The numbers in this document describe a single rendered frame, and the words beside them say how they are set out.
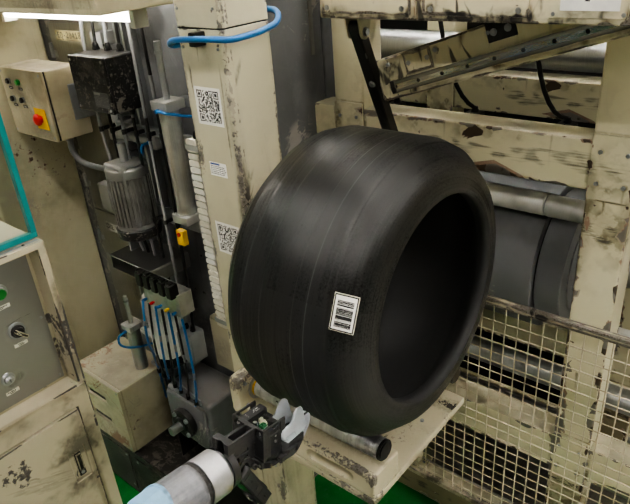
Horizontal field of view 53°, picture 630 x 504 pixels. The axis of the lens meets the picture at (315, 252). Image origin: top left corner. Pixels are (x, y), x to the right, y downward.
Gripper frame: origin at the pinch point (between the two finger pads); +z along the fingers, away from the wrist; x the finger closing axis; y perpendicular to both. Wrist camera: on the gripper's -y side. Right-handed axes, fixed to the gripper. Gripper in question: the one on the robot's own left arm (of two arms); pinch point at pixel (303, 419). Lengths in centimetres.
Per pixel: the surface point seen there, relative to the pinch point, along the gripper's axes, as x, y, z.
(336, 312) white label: -9.2, 25.8, -3.0
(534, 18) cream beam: -19, 68, 36
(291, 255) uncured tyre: 1.0, 32.1, -1.8
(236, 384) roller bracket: 25.5, -7.4, 7.4
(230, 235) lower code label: 33.5, 23.0, 14.8
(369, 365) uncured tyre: -12.2, 15.2, 2.2
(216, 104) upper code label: 32, 51, 11
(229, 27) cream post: 28, 65, 12
